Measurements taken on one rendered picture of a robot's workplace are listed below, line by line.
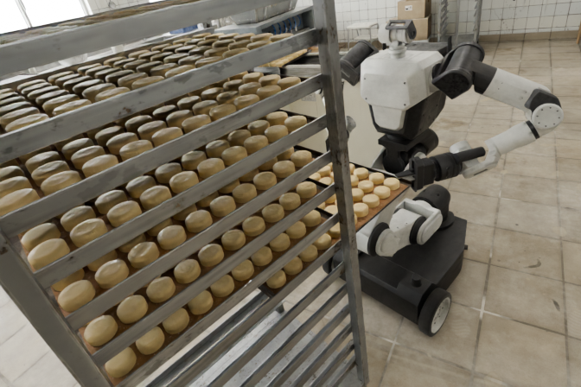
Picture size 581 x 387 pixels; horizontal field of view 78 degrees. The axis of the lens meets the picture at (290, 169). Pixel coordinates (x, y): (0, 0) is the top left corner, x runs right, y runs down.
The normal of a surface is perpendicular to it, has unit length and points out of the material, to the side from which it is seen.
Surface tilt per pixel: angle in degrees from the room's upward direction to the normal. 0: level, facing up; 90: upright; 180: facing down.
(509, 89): 75
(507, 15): 90
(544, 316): 0
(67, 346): 90
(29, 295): 90
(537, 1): 90
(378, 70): 45
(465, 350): 0
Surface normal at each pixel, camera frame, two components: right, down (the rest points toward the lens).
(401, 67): -0.62, -0.29
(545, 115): -0.38, 0.28
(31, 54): 0.68, 0.26
